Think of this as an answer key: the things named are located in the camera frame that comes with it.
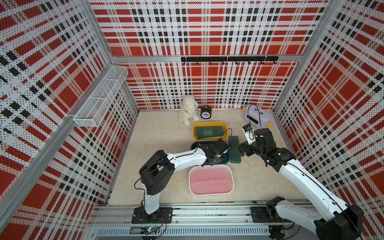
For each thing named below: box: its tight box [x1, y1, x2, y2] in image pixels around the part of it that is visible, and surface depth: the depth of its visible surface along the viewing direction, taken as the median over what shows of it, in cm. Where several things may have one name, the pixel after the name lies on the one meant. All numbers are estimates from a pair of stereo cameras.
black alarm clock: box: [200, 104, 212, 120], surface depth 114 cm
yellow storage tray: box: [192, 121, 229, 141], surface depth 107 cm
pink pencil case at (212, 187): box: [191, 179, 232, 195], surface depth 80 cm
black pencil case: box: [215, 143, 230, 156], surface depth 70 cm
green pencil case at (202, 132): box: [195, 126, 224, 140], surface depth 105 cm
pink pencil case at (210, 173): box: [191, 167, 231, 184], surface depth 85 cm
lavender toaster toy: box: [243, 104, 272, 129], surface depth 108 cm
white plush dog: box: [179, 95, 200, 126], surface depth 104 cm
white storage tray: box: [189, 164, 235, 197], surface depth 83 cm
